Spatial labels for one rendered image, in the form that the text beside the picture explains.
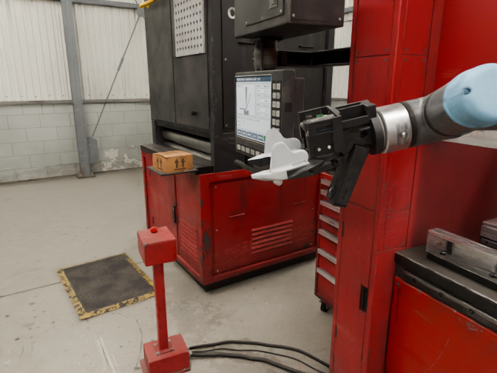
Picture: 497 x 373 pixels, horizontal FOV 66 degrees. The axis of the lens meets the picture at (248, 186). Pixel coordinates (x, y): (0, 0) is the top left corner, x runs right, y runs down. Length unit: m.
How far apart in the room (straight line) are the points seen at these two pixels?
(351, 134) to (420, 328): 1.23
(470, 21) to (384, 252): 0.90
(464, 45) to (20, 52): 6.40
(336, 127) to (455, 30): 1.09
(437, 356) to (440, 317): 0.16
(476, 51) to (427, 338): 1.07
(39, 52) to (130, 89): 1.50
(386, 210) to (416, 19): 0.71
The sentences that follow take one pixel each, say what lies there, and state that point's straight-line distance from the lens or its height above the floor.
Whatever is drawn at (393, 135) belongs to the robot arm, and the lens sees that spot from 0.63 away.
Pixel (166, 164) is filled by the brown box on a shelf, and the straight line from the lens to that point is 2.50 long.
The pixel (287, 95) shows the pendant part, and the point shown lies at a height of 1.51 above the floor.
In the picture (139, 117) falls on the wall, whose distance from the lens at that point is 7.45.
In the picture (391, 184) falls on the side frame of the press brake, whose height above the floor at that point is 1.17.
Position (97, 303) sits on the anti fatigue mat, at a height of 0.02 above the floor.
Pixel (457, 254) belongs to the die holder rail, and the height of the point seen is 0.92.
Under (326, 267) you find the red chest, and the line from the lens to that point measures 2.62.
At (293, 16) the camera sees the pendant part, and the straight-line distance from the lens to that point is 1.44.
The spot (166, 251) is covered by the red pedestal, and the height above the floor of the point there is 0.74.
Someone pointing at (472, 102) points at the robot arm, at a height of 1.53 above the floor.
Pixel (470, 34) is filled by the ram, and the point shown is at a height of 1.71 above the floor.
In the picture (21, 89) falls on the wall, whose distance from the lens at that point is 7.12.
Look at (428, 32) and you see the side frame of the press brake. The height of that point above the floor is 1.73.
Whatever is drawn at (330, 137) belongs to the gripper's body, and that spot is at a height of 1.47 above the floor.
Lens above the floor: 1.55
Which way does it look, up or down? 15 degrees down
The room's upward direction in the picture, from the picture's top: straight up
